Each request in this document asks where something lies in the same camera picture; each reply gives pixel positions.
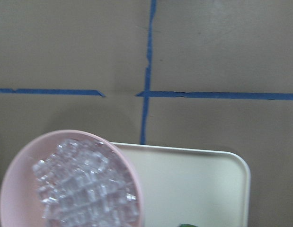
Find green lime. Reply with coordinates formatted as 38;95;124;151
178;223;197;227

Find beige plastic tray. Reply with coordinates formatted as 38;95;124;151
117;143;251;227

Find pink bowl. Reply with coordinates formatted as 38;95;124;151
0;130;145;227

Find clear ice cubes pile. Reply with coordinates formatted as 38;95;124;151
32;139;140;227

